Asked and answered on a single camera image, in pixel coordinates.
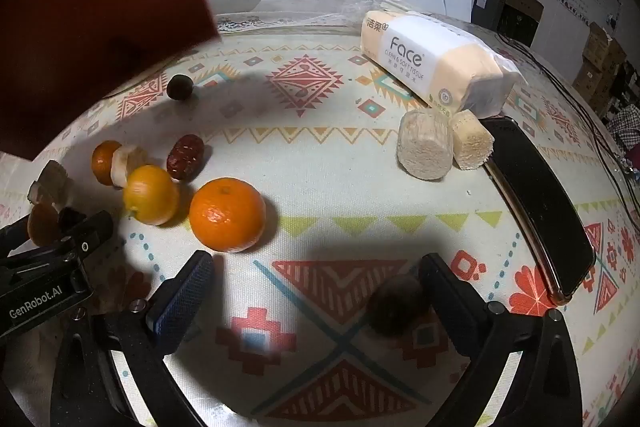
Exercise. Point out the small yellowish orange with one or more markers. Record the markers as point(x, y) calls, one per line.
point(150, 194)

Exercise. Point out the large orange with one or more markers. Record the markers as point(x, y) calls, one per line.
point(227, 214)

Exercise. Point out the tissue pack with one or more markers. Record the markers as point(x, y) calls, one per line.
point(435, 59)

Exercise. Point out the patterned tablecloth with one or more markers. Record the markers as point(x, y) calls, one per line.
point(325, 167)

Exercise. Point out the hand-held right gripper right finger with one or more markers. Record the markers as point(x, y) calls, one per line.
point(452, 332)

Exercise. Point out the red date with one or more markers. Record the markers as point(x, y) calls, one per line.
point(185, 157)

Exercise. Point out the brown round fruit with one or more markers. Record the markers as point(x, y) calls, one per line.
point(42, 224)

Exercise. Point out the red box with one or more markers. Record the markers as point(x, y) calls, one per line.
point(100, 7)

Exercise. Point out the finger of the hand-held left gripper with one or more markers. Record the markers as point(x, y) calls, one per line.
point(15, 234)
point(71, 218)

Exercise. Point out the black water dispenser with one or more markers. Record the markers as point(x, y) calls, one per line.
point(505, 9)

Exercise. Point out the checkered cloth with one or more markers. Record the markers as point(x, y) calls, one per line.
point(625, 122)

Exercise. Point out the black smartphone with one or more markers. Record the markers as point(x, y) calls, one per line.
point(540, 202)

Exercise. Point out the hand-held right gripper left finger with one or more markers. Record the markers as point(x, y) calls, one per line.
point(191, 286)

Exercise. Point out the grey-brown cut fruit piece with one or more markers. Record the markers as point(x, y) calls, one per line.
point(50, 183)

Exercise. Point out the dark round plum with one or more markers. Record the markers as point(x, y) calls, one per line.
point(179, 87)
point(397, 307)

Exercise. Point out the cardboard box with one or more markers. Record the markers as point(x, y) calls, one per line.
point(602, 44)
point(590, 82)

